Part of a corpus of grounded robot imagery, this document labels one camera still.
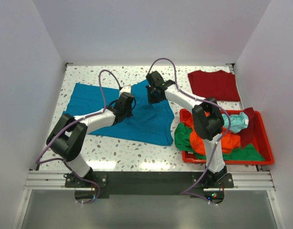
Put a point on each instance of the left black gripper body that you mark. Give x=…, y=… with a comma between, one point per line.
x=128, y=113

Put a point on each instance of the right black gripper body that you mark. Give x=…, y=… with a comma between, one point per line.
x=154, y=89

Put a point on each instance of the light teal t shirt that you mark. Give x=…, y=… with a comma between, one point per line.
x=239, y=122

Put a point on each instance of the aluminium frame rail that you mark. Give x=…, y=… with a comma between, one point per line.
x=54, y=180

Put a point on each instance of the red plastic bin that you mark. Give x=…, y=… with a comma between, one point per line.
x=259, y=141

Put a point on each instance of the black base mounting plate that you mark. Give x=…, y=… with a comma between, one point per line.
x=149, y=183

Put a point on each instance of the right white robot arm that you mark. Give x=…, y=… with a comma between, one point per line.
x=207, y=120

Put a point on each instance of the orange t shirt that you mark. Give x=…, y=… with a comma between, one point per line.
x=229, y=142

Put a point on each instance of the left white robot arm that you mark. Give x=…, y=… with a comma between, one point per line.
x=67, y=137

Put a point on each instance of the folded dark red t shirt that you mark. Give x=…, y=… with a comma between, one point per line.
x=220, y=85

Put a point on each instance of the dark red crumpled shirt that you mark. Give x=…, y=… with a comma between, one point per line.
x=246, y=134

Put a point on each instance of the green t shirt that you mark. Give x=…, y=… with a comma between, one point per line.
x=181, y=139

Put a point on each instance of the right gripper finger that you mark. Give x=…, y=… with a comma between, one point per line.
x=151, y=99
x=159, y=97

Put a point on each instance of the blue t shirt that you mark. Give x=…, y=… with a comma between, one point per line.
x=150, y=123

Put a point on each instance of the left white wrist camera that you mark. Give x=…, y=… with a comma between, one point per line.
x=125, y=89

